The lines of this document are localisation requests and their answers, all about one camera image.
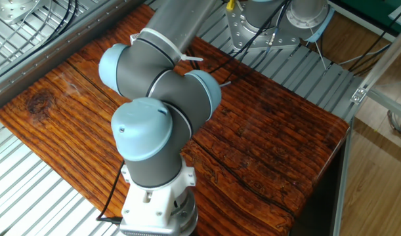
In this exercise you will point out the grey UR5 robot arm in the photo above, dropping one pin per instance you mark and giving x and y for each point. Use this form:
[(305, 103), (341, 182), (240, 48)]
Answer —
[(144, 131)]

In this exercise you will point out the wood grain print mat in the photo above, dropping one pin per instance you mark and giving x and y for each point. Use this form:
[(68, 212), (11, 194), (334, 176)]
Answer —
[(269, 137)]

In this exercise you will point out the yellow connector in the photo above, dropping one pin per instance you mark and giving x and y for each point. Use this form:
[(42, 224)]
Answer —
[(230, 4)]

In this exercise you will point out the silver perforated mounting plate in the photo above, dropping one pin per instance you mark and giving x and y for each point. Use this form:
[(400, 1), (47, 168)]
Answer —
[(10, 10)]

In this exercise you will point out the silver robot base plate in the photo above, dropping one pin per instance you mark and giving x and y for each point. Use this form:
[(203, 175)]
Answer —
[(252, 39)]

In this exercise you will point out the white plastic wrist mount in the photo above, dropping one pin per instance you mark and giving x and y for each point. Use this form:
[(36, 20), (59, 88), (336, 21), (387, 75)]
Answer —
[(154, 203)]

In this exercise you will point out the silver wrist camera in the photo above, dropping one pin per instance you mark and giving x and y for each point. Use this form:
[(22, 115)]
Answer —
[(144, 232)]

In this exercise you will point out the silver corner bracket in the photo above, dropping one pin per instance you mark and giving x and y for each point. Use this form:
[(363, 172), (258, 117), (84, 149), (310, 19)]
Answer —
[(358, 95)]

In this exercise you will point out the grey table frame leg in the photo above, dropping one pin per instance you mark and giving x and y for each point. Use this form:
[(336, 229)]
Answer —
[(342, 196)]

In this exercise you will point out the grey aluminium side rail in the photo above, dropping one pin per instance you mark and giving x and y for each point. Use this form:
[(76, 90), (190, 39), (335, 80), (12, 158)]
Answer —
[(29, 70)]

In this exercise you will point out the aluminium frame beam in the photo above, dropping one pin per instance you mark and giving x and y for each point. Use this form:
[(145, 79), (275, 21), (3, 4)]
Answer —
[(390, 105)]

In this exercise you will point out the aluminium frame post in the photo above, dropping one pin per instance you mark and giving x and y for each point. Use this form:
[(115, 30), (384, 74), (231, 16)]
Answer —
[(384, 55)]

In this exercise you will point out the green board with white frame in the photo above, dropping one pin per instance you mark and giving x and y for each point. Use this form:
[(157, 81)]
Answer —
[(367, 8)]

